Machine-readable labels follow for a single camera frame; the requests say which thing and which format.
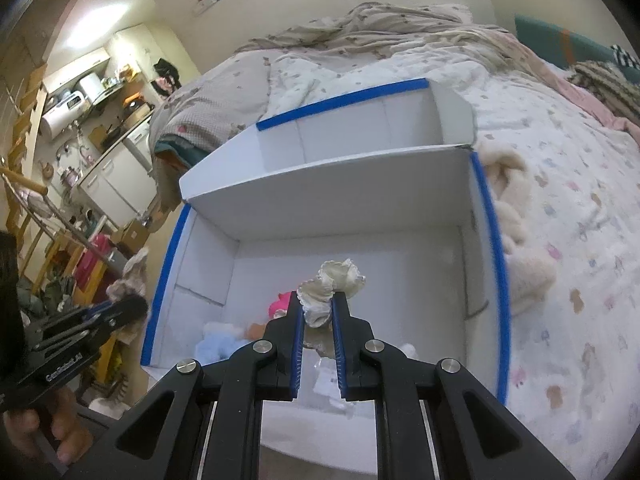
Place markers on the person's left hand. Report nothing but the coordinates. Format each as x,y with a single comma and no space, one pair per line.
70,440

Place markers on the striped knitted cloth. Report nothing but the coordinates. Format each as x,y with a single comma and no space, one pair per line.
605,85

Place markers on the bright pink sock roll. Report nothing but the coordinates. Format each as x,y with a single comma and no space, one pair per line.
277,307

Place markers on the wall socket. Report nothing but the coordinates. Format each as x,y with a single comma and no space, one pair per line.
207,2

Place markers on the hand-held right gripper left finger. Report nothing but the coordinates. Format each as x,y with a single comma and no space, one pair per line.
298,350

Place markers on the grey printed quilt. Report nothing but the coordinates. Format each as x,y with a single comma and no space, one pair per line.
215,105

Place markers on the beige plush toy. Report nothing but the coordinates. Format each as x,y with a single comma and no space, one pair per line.
525,270

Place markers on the tan sock roll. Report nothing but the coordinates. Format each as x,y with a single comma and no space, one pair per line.
255,332

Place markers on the black hanging bag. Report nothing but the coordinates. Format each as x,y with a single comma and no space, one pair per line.
165,75

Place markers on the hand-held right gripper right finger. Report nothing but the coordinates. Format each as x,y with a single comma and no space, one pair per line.
339,350

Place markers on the pink hanging cloth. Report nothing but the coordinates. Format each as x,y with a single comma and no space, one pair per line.
92,262

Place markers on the white knitted sock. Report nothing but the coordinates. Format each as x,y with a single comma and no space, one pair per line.
325,382

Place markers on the light blue sock roll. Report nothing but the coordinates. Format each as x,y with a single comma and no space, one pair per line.
217,342

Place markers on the blue and white cardboard box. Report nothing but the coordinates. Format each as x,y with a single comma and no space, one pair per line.
350,200

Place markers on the white printed blanket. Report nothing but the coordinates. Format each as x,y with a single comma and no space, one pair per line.
575,210

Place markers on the wooden rack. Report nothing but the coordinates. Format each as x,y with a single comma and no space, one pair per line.
20,200

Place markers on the teal headboard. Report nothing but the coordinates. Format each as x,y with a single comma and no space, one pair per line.
555,42

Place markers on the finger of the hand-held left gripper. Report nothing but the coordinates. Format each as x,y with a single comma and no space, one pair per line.
127,310

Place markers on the white kitchen cabinet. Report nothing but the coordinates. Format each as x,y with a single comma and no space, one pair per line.
120,180

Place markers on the brown cardboard carton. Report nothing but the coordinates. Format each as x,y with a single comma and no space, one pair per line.
136,231

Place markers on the beige hanging towel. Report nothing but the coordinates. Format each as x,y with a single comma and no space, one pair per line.
132,275

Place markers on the cream frilly sock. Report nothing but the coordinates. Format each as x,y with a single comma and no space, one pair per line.
330,275

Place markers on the white water heater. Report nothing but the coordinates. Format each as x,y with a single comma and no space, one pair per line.
62,115

